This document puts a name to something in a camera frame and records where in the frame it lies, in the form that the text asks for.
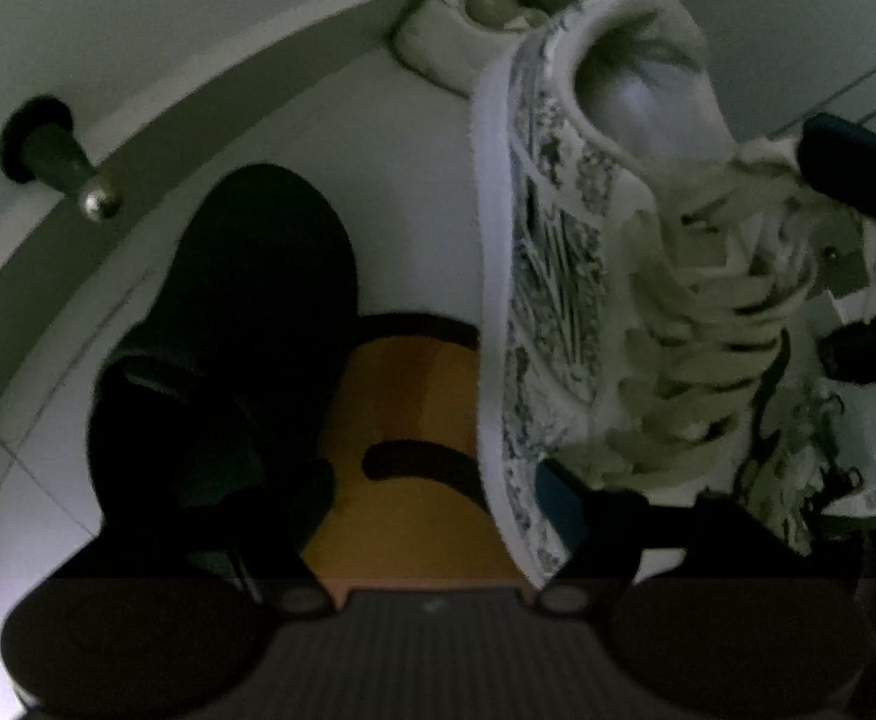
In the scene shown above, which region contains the black slipper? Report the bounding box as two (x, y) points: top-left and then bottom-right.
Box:
(84, 163), (365, 582)

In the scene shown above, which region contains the orange floor mat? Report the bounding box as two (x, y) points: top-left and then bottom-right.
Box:
(299, 310), (538, 595)

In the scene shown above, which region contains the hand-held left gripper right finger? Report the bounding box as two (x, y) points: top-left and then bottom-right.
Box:
(535, 459), (806, 610)

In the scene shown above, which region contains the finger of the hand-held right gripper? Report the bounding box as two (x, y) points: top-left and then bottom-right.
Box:
(796, 112), (876, 233)

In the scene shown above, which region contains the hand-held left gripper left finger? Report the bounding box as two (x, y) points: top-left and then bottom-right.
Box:
(213, 487), (332, 610)

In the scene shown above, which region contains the white lace-up sneaker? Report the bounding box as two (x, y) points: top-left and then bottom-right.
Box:
(470, 0), (860, 590)
(388, 0), (680, 95)

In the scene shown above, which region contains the white plastic bag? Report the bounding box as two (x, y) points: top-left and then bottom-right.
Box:
(813, 270), (876, 535)

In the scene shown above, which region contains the black door stopper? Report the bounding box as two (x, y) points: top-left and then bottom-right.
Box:
(0, 94), (125, 224)

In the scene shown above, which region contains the grey cabinet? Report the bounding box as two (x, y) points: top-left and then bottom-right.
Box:
(678, 0), (876, 143)

